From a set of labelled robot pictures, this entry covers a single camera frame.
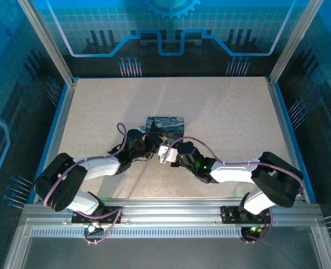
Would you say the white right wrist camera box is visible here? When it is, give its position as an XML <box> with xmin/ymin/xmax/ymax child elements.
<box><xmin>157</xmin><ymin>144</ymin><xmax>179</xmax><ymax>165</ymax></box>

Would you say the slotted metal vent strip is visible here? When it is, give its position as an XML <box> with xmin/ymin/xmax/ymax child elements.
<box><xmin>30</xmin><ymin>228</ymin><xmax>314</xmax><ymax>239</ymax></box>

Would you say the aluminium frame post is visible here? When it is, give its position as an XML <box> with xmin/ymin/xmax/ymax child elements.
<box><xmin>16</xmin><ymin>0</ymin><xmax>80</xmax><ymax>86</ymax></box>
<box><xmin>267</xmin><ymin>0</ymin><xmax>325</xmax><ymax>86</ymax></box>

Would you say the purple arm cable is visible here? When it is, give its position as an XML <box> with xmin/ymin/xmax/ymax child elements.
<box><xmin>163</xmin><ymin>136</ymin><xmax>306</xmax><ymax>197</ymax></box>
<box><xmin>43</xmin><ymin>122</ymin><xmax>128</xmax><ymax>208</ymax></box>

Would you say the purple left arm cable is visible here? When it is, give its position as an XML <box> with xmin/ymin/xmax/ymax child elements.
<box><xmin>43</xmin><ymin>122</ymin><xmax>128</xmax><ymax>208</ymax></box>

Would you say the aluminium side rail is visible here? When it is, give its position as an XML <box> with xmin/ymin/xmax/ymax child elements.
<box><xmin>266</xmin><ymin>77</ymin><xmax>318</xmax><ymax>204</ymax></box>
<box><xmin>27</xmin><ymin>77</ymin><xmax>79</xmax><ymax>204</ymax></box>

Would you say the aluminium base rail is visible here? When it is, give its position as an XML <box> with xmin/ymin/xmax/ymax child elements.
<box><xmin>21</xmin><ymin>197</ymin><xmax>324</xmax><ymax>226</ymax></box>

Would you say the starry night print box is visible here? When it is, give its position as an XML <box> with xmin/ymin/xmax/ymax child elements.
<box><xmin>145</xmin><ymin>115</ymin><xmax>186</xmax><ymax>141</ymax></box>

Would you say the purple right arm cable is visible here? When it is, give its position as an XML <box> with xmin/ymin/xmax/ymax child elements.
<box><xmin>163</xmin><ymin>136</ymin><xmax>306</xmax><ymax>197</ymax></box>

